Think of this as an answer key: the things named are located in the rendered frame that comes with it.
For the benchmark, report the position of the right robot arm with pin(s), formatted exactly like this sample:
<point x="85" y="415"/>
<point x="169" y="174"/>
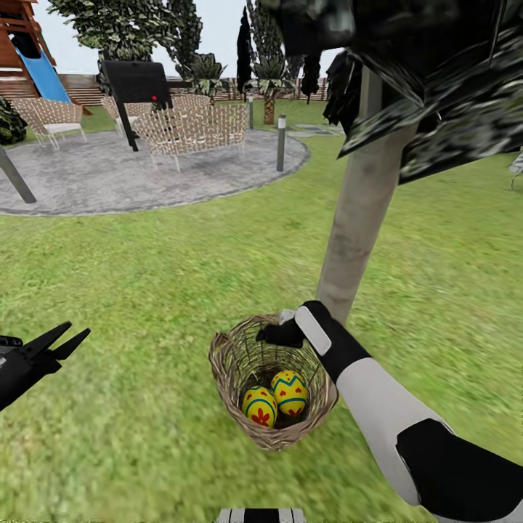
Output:
<point x="421" y="457"/>

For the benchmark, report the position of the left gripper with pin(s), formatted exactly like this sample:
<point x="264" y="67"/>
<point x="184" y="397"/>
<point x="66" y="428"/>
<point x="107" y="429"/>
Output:
<point x="30" y="363"/>

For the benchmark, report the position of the easter egg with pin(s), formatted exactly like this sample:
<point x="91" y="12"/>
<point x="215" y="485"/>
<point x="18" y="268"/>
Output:
<point x="290" y="392"/>
<point x="259" y="405"/>

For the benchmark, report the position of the charcoal grill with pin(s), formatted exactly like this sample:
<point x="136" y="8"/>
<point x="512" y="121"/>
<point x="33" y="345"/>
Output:
<point x="135" y="82"/>

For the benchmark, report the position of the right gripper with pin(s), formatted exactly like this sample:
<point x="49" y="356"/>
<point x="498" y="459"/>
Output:
<point x="277" y="335"/>

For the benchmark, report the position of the wicker basket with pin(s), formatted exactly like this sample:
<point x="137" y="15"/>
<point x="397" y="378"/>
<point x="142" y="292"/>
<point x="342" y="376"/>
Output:
<point x="236" y="354"/>

